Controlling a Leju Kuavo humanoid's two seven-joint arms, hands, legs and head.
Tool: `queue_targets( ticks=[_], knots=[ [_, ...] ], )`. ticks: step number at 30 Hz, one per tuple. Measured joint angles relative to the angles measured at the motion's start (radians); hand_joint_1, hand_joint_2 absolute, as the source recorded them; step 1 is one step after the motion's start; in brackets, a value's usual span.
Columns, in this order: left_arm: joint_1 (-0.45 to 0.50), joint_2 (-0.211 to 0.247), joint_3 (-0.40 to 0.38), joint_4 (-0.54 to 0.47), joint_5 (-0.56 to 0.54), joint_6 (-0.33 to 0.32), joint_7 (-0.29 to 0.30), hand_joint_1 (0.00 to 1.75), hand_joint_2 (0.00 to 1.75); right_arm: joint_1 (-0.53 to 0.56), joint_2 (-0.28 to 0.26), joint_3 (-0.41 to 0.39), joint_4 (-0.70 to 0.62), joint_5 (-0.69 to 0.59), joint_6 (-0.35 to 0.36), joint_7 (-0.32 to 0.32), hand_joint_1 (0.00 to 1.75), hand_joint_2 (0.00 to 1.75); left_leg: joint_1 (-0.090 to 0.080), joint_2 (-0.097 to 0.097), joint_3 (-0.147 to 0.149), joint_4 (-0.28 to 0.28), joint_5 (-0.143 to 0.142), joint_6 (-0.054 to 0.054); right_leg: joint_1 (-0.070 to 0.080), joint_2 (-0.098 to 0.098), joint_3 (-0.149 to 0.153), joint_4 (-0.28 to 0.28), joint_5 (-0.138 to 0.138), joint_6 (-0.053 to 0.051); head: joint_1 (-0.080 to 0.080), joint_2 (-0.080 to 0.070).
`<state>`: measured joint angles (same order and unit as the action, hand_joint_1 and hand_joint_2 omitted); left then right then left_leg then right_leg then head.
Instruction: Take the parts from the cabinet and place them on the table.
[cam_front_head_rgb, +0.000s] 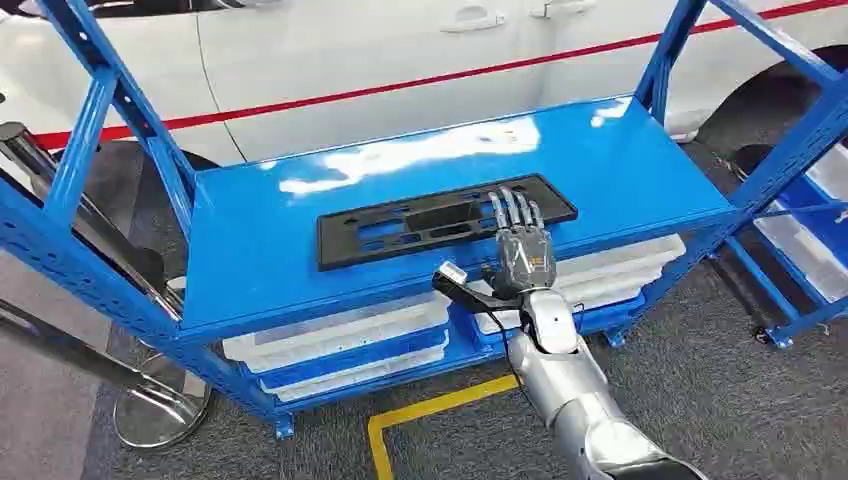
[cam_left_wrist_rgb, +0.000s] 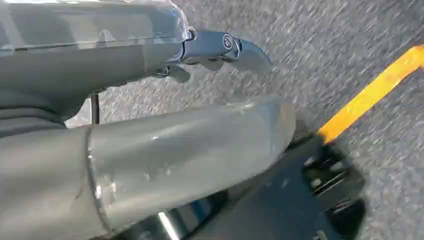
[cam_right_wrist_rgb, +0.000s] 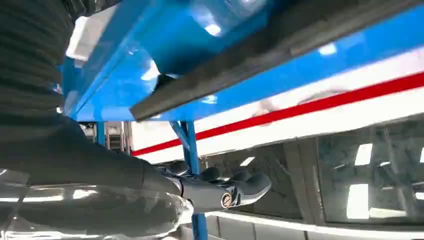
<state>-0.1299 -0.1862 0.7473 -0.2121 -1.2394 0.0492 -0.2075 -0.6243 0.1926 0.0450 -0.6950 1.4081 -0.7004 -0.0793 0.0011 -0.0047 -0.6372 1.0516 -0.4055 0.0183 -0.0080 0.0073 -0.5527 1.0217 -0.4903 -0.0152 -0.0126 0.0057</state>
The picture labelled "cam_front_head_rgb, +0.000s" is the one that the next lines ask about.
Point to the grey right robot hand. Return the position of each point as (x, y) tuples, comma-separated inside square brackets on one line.
[(524, 255)]

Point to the black plastic plate frame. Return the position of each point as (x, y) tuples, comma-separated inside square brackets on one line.
[(344, 246)]

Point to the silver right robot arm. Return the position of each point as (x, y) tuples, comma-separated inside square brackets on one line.
[(570, 384)]

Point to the white plastic storage bin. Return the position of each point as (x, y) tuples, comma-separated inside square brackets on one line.
[(805, 252), (831, 172), (331, 331), (358, 376), (596, 295), (623, 255)]

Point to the blue metal shelf rack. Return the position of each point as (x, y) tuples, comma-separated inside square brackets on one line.
[(265, 252)]

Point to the white car with red stripe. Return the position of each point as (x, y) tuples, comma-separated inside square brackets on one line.
[(344, 60)]

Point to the small blue shelf rack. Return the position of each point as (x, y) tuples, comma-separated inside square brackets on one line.
[(788, 311)]

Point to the black car tyre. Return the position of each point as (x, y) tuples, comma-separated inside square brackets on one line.
[(762, 112)]

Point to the chrome stanchion with round base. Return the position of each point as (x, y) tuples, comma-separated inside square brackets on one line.
[(162, 407)]

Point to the chrome stanchion pole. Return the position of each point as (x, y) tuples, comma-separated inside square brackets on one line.
[(86, 218)]

